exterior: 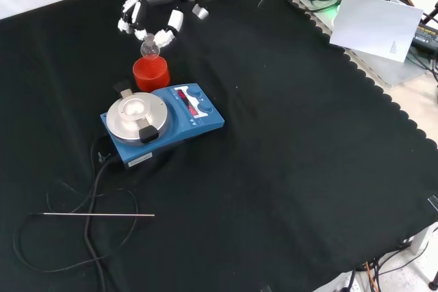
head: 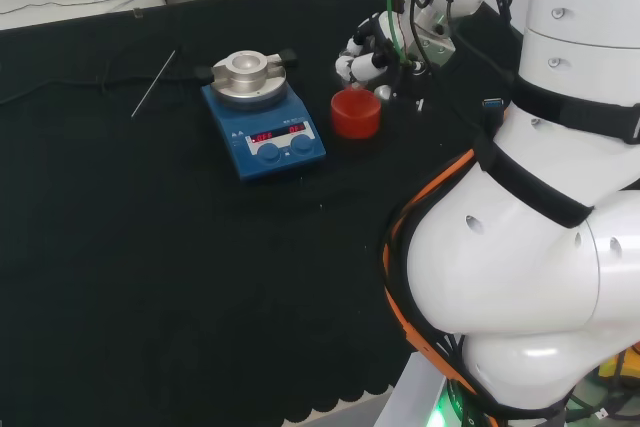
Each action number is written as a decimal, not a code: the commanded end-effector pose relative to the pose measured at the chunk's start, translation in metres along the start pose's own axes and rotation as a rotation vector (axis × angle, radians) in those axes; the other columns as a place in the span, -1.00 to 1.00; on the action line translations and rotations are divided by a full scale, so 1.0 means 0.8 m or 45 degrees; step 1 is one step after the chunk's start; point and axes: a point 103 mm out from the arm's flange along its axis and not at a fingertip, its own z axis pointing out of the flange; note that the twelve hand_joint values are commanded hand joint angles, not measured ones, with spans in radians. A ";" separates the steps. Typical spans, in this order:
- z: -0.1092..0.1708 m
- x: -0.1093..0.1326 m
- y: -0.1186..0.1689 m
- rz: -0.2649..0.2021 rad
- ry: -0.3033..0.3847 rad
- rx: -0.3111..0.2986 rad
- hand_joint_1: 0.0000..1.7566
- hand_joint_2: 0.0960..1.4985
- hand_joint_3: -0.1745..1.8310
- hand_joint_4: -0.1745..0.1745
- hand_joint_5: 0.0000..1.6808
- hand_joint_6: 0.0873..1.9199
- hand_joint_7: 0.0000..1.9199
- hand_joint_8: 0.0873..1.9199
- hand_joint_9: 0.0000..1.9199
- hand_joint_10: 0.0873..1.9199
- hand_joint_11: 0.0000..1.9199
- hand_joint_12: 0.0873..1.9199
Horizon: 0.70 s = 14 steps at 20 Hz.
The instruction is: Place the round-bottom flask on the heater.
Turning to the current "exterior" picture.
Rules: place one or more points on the pale board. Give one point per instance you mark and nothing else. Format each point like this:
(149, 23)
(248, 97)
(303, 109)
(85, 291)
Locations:
(373, 25)

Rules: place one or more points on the black bench cloth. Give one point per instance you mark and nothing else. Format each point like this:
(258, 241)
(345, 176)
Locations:
(273, 152)

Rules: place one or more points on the clear round-bottom flask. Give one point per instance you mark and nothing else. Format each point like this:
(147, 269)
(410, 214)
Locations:
(150, 51)

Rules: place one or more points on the red round flask holder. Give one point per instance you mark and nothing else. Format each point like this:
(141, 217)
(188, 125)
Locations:
(152, 78)

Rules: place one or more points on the black power adapter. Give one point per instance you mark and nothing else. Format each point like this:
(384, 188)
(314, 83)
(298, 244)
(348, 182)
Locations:
(426, 37)

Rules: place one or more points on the clear cloth clip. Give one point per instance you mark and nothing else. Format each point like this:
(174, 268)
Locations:
(265, 289)
(433, 203)

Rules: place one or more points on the thin metal probe rod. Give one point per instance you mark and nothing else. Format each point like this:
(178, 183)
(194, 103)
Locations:
(102, 215)

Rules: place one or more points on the heater with blue base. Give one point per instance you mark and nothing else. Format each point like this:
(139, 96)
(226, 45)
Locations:
(191, 124)

